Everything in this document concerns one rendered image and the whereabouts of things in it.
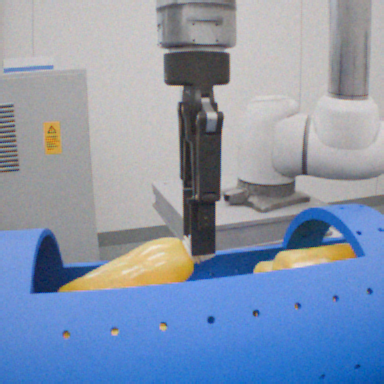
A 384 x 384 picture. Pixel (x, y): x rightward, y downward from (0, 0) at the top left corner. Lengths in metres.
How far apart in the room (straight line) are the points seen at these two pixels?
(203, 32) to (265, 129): 0.55
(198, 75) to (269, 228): 0.57
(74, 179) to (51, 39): 1.49
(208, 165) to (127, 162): 2.74
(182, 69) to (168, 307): 0.24
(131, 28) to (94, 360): 2.87
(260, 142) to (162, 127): 2.25
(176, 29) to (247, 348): 0.32
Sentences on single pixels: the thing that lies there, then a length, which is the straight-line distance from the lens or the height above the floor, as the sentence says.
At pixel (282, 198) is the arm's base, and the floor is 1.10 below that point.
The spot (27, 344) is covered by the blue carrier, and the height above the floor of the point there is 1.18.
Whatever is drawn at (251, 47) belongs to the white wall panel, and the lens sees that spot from 3.40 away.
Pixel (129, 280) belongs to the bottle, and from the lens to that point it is 0.46.
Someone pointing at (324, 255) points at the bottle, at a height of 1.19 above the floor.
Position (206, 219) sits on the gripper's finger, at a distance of 0.44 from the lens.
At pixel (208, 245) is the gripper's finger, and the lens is 0.46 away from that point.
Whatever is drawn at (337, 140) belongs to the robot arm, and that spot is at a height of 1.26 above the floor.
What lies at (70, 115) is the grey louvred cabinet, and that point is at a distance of 1.75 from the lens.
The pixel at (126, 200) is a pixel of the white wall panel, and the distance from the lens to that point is 3.20.
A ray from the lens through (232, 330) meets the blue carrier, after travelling 0.35.
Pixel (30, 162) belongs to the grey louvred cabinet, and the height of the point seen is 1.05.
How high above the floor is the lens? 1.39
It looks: 17 degrees down
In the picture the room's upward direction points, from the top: straight up
